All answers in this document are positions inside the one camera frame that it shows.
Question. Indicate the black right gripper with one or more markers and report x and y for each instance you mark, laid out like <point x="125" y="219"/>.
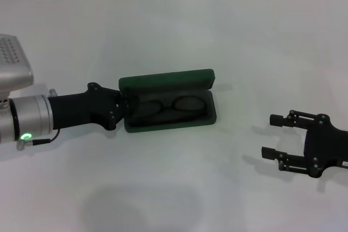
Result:
<point x="326" y="145"/>

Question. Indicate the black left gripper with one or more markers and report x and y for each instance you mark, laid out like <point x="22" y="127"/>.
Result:
<point x="81" y="109"/>

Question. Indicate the black glasses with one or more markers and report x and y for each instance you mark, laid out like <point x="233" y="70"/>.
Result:
<point x="166" y="106"/>

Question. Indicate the green glasses case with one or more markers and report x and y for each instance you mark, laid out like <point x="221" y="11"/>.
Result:
<point x="168" y="80"/>

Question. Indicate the left gripper silver plug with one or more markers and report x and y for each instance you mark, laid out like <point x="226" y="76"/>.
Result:
<point x="52" y="92"/>

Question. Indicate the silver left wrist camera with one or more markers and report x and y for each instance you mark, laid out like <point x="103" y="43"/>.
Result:
<point x="13" y="77"/>

